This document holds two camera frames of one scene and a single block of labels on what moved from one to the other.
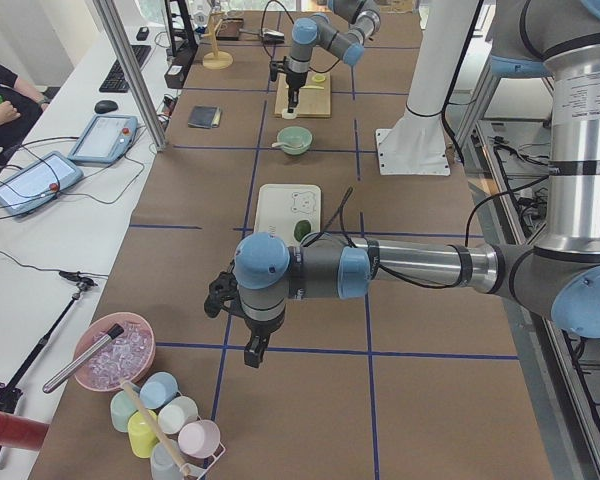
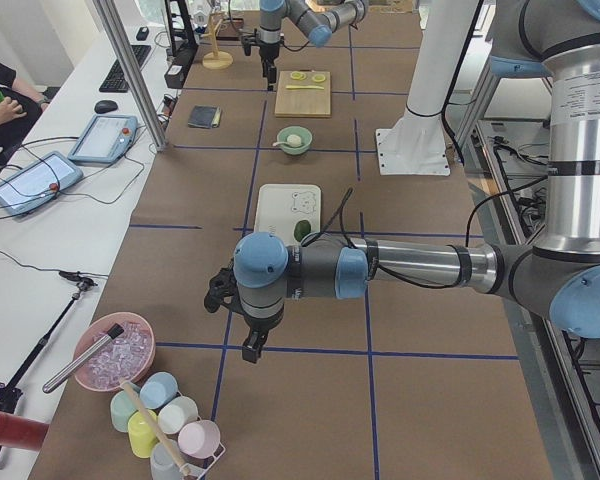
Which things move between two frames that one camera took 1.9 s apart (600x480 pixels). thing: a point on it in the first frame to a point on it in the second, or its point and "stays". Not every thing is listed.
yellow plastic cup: [139, 434] stays
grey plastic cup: [161, 465] stays
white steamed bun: [289, 115] to [294, 140]
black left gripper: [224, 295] stays
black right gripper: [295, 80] to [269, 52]
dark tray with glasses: [228, 29] stays
